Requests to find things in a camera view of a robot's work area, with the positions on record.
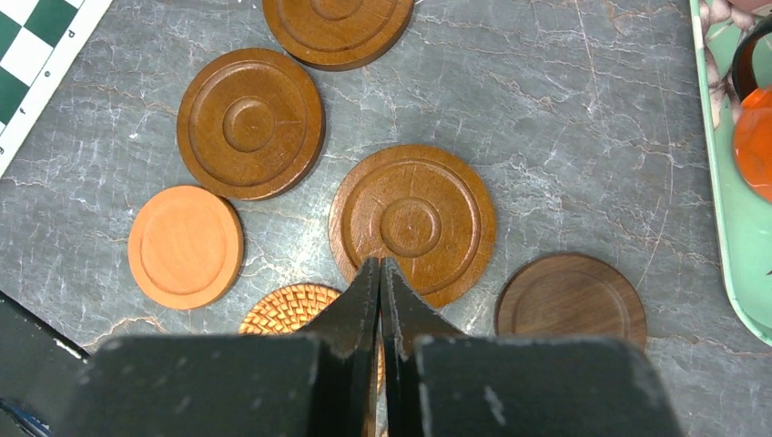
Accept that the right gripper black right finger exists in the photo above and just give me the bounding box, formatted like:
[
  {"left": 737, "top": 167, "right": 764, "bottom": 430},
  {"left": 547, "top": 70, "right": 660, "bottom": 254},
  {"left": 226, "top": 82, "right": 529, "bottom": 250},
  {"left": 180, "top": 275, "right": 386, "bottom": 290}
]
[{"left": 380, "top": 258, "right": 682, "bottom": 436}]

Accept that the dark walnut wooden coaster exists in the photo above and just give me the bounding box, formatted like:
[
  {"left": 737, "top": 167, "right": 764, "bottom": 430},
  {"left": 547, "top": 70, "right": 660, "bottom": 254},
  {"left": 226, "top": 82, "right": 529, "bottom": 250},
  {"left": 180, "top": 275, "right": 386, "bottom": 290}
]
[{"left": 494, "top": 252, "right": 647, "bottom": 351}]

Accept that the brown wooden saucer coaster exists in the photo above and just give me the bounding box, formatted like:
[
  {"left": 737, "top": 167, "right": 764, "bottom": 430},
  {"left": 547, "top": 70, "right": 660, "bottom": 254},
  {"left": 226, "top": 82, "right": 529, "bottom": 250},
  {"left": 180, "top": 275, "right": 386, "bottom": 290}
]
[
  {"left": 177, "top": 48, "right": 326, "bottom": 200},
  {"left": 262, "top": 0, "right": 414, "bottom": 71},
  {"left": 329, "top": 144, "right": 497, "bottom": 308}
]

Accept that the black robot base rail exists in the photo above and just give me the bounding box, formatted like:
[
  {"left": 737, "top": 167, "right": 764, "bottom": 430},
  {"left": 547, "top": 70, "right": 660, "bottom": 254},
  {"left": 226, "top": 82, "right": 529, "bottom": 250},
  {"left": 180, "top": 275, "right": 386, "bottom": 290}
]
[{"left": 1, "top": 293, "right": 89, "bottom": 436}]

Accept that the woven rattan coaster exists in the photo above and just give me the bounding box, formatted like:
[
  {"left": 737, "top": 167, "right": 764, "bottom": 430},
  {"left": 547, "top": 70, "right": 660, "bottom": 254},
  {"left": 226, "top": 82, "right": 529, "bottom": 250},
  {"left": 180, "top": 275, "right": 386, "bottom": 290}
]
[{"left": 221, "top": 265, "right": 386, "bottom": 410}]

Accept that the light orange wooden coaster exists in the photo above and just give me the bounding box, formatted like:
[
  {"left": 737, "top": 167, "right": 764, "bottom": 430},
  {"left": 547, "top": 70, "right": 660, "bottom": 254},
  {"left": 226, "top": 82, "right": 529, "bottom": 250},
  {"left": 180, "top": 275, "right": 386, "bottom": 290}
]
[{"left": 127, "top": 185, "right": 245, "bottom": 310}]

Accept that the mint green floral tray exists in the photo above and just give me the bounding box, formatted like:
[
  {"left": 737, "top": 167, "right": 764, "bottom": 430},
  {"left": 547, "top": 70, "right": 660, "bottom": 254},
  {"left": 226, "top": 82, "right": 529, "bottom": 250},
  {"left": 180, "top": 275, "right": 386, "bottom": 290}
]
[{"left": 690, "top": 0, "right": 771, "bottom": 343}]

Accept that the green white chessboard mat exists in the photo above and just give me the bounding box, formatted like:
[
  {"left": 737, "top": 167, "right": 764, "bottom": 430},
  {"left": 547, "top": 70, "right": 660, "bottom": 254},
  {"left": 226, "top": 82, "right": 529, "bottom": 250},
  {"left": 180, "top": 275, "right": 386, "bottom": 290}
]
[{"left": 1, "top": 0, "right": 112, "bottom": 173}]

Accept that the orange mug black handle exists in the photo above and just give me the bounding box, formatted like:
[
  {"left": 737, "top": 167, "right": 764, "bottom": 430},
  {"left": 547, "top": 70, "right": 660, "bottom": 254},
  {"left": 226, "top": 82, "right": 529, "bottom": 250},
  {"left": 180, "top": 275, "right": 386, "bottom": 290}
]
[{"left": 731, "top": 15, "right": 771, "bottom": 202}]

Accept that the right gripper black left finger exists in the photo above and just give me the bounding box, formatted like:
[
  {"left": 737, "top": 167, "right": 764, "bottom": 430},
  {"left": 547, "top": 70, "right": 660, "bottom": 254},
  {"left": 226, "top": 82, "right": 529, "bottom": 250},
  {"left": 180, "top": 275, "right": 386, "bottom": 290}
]
[{"left": 56, "top": 258, "right": 380, "bottom": 436}]

